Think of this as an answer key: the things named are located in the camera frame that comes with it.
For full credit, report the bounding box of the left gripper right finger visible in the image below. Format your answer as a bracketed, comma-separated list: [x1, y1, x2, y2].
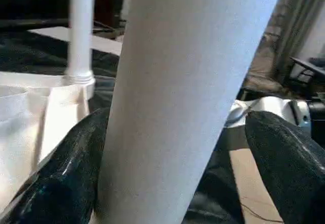
[245, 110, 325, 224]

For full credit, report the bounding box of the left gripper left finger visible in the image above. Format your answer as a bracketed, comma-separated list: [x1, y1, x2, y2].
[0, 106, 110, 224]

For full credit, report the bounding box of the white plastic table top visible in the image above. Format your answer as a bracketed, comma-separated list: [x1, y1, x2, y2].
[0, 71, 97, 202]

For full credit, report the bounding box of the white plastic table leg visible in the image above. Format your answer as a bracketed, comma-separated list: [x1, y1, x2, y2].
[94, 0, 287, 224]
[66, 0, 97, 86]

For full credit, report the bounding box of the black work mat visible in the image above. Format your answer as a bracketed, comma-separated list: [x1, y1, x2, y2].
[0, 30, 244, 224]

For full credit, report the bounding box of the beige drape curtain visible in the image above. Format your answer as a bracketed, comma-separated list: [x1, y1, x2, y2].
[243, 0, 325, 95]

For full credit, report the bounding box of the white flat board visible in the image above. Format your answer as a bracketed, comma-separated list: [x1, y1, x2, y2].
[26, 26, 125, 57]

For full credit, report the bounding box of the dark cabinet with yellow label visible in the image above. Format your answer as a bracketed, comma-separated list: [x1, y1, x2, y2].
[0, 0, 127, 31]

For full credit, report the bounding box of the black metal frame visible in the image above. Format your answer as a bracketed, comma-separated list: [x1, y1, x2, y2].
[289, 56, 325, 90]

